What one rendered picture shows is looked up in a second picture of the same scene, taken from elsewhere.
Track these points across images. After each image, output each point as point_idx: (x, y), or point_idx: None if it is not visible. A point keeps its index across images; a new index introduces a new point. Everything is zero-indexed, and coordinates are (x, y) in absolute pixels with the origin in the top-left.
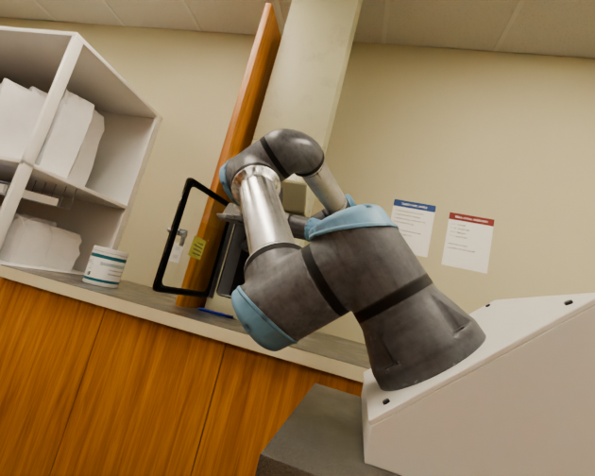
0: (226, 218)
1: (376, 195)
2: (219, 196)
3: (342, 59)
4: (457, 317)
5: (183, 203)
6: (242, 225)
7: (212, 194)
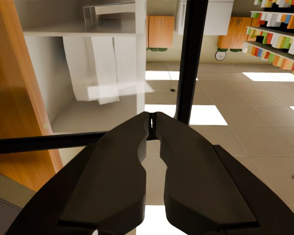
0: (215, 145)
1: None
2: (58, 147)
3: None
4: None
5: (194, 77)
6: (64, 214)
7: (94, 140)
